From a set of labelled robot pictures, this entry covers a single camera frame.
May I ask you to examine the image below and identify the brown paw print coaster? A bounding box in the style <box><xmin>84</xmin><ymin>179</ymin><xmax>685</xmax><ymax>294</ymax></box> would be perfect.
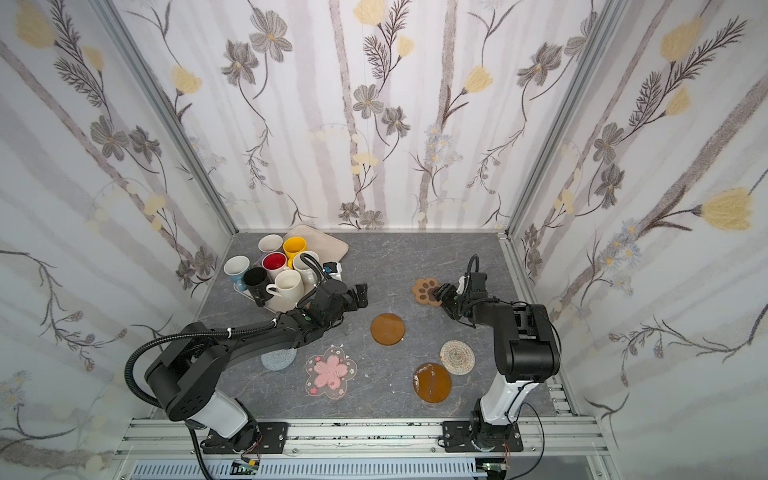
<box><xmin>411</xmin><ymin>277</ymin><xmax>441</xmax><ymax>307</ymax></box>

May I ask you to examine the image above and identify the brown round wooden coaster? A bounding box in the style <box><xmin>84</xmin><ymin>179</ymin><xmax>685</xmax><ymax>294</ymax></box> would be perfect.
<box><xmin>371</xmin><ymin>313</ymin><xmax>405</xmax><ymax>346</ymax></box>

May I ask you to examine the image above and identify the white woven rope coaster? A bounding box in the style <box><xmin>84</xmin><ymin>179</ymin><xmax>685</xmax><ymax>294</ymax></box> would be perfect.
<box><xmin>440</xmin><ymin>340</ymin><xmax>475</xmax><ymax>376</ymax></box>

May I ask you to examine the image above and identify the pink cherry blossom coaster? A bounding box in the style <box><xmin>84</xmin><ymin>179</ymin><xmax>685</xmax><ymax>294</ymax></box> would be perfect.
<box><xmin>304</xmin><ymin>346</ymin><xmax>359</xmax><ymax>400</ymax></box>

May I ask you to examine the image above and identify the grey blue round coaster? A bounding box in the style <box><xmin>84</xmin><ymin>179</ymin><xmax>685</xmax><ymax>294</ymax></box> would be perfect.
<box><xmin>260</xmin><ymin>349</ymin><xmax>297</xmax><ymax>371</ymax></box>

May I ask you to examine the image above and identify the glossy amber round coaster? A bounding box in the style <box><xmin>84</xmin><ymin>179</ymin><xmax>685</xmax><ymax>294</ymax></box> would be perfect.
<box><xmin>413</xmin><ymin>362</ymin><xmax>452</xmax><ymax>404</ymax></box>

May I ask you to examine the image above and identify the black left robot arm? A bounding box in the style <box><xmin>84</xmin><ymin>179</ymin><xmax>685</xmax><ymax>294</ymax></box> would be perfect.
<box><xmin>124</xmin><ymin>279</ymin><xmax>368</xmax><ymax>440</ymax></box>

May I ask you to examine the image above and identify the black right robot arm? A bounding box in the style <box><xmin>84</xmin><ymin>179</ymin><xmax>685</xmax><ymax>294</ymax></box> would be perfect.
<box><xmin>435</xmin><ymin>272</ymin><xmax>561</xmax><ymax>453</ymax></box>

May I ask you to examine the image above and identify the white mug right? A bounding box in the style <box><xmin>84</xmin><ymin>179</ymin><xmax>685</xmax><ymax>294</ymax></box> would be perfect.
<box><xmin>292</xmin><ymin>251</ymin><xmax>320</xmax><ymax>288</ymax></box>

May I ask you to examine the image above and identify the cream mug front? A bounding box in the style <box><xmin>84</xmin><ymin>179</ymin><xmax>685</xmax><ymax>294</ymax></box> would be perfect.
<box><xmin>266</xmin><ymin>269</ymin><xmax>304</xmax><ymax>305</ymax></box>

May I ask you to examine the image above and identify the yellow mug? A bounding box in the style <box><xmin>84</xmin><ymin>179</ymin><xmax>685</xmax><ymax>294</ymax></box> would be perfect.
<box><xmin>283</xmin><ymin>236</ymin><xmax>308</xmax><ymax>268</ymax></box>

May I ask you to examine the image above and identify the red interior white mug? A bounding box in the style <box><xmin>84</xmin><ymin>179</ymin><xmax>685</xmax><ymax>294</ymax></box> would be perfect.
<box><xmin>262</xmin><ymin>251</ymin><xmax>289</xmax><ymax>281</ymax></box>

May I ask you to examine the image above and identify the black mug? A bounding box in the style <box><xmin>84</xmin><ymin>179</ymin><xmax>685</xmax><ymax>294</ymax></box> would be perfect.
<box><xmin>242</xmin><ymin>266</ymin><xmax>273</xmax><ymax>307</ymax></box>

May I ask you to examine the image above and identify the white mug back left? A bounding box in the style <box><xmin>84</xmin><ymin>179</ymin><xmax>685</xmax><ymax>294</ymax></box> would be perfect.
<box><xmin>257</xmin><ymin>234</ymin><xmax>284</xmax><ymax>255</ymax></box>

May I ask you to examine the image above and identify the light blue mug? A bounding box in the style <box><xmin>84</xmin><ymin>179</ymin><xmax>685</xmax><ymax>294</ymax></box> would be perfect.
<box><xmin>223</xmin><ymin>255</ymin><xmax>251</xmax><ymax>292</ymax></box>

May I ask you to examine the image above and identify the black corrugated cable conduit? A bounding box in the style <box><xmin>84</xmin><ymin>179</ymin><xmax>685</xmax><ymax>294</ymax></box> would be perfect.
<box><xmin>124</xmin><ymin>323</ymin><xmax>283</xmax><ymax>409</ymax></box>

